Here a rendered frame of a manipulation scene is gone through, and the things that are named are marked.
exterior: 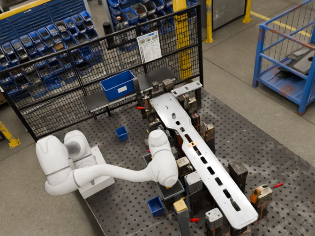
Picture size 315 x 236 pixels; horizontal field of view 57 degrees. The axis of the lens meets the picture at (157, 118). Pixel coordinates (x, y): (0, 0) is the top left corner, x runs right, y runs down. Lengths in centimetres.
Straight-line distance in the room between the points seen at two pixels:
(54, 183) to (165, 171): 60
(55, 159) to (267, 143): 178
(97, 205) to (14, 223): 138
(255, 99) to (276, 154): 159
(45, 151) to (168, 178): 66
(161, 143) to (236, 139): 133
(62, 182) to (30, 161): 246
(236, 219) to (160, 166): 74
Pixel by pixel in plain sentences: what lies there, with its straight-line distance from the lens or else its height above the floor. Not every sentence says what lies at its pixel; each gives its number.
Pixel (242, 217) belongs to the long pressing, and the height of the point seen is 100.
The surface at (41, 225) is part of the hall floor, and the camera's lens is 346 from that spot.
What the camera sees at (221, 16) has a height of 36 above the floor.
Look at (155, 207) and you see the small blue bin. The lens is 233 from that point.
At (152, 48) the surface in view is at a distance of 282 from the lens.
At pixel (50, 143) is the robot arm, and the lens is 162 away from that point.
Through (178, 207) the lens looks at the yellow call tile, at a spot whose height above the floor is 116.
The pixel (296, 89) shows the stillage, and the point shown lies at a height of 16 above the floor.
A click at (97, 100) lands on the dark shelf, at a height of 103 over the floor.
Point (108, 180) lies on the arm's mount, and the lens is 247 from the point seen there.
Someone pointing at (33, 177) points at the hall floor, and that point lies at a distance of 387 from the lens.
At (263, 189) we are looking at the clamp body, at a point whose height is 106.
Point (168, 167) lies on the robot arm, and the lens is 137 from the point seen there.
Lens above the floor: 275
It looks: 45 degrees down
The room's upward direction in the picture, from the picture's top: 12 degrees counter-clockwise
